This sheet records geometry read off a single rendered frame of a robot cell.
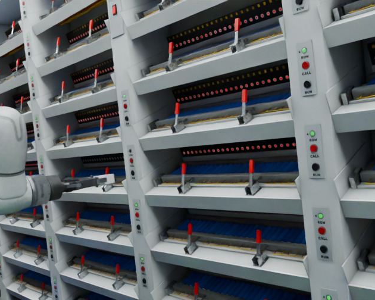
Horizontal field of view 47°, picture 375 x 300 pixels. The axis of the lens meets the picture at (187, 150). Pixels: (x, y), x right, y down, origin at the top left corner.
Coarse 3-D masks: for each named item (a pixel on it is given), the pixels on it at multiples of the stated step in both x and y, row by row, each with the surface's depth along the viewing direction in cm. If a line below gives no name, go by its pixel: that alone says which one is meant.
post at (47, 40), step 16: (32, 0) 195; (48, 0) 201; (32, 32) 194; (48, 32) 200; (64, 32) 205; (32, 48) 195; (48, 48) 199; (32, 64) 197; (48, 80) 198; (64, 80) 204; (32, 112) 201; (48, 128) 197; (64, 128) 202; (48, 160) 196; (64, 160) 202; (80, 160) 207; (64, 208) 200; (48, 224) 200; (48, 240) 201; (48, 256) 203; (64, 256) 199; (64, 288) 198
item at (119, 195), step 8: (72, 168) 204; (80, 168) 207; (64, 176) 201; (112, 184) 170; (120, 184) 166; (64, 192) 186; (72, 192) 181; (80, 192) 176; (88, 192) 172; (96, 192) 168; (104, 192) 164; (112, 192) 160; (120, 192) 156; (56, 200) 195; (64, 200) 190; (72, 200) 184; (80, 200) 179; (88, 200) 174; (96, 200) 170; (104, 200) 165; (112, 200) 161; (120, 200) 157; (128, 200) 154
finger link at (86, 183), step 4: (80, 180) 128; (84, 180) 129; (88, 180) 130; (92, 180) 132; (96, 180) 133; (84, 184) 129; (88, 184) 130; (92, 184) 132; (96, 184) 133; (76, 188) 126; (80, 188) 127
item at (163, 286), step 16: (176, 272) 153; (192, 272) 152; (208, 272) 147; (160, 288) 147; (176, 288) 147; (192, 288) 142; (208, 288) 140; (224, 288) 136; (240, 288) 134; (256, 288) 131; (272, 288) 129; (288, 288) 124
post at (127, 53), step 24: (144, 0) 150; (168, 24) 157; (120, 48) 147; (144, 48) 149; (168, 48) 157; (120, 72) 148; (120, 96) 150; (144, 96) 148; (168, 96) 155; (120, 120) 151; (144, 168) 146; (144, 216) 146; (168, 216) 152; (144, 240) 147; (168, 264) 151; (144, 288) 150
